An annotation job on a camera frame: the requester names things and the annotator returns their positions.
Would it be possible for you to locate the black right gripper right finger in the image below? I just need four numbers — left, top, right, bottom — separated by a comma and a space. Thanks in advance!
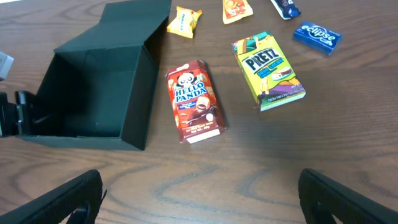
298, 168, 397, 224

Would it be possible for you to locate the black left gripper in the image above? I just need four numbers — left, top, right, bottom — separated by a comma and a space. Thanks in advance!
0, 90, 36, 138

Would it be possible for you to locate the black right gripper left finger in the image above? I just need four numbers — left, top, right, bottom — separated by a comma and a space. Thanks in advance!
1, 169, 106, 224

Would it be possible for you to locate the black gift box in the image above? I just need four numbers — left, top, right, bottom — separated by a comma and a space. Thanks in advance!
18, 0, 171, 151

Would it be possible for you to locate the yellow green Pretz box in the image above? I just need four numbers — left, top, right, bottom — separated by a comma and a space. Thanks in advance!
231, 31, 306, 111

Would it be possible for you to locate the red Hello Panda box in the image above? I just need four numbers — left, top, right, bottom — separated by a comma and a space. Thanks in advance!
165, 60, 226, 144

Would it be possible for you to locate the blue Eclipse mint box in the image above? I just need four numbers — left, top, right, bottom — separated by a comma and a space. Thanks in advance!
292, 21, 343, 55

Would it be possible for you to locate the small orange candy packet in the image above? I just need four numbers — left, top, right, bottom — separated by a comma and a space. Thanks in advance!
167, 6, 202, 39

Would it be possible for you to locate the dark blue chocolate bar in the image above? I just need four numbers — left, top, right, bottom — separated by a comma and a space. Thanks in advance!
271, 0, 301, 20

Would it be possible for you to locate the yellow orange snack packet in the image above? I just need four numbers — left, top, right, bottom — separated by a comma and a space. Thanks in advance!
223, 0, 253, 24

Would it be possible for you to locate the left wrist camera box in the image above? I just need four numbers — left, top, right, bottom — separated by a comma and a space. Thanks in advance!
0, 52, 14, 81

